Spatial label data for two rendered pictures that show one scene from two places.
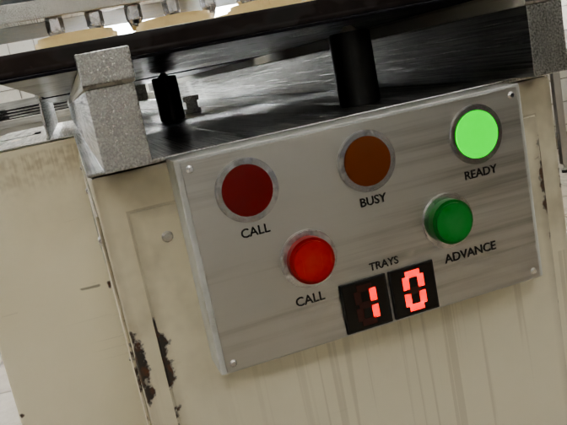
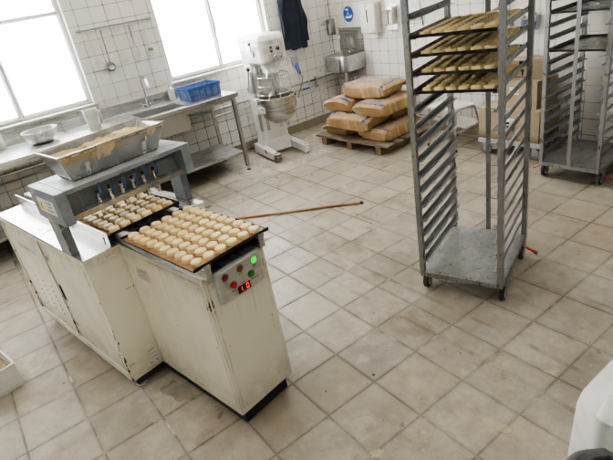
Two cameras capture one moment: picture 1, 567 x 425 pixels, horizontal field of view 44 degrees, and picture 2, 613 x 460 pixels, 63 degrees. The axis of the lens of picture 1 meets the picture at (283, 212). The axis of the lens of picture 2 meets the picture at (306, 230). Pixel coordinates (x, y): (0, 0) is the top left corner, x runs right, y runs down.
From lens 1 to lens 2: 169 cm
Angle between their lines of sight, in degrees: 30
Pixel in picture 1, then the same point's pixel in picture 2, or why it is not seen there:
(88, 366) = (129, 311)
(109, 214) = (203, 286)
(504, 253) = (259, 275)
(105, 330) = (133, 299)
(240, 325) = (225, 297)
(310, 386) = (233, 303)
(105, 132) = (207, 276)
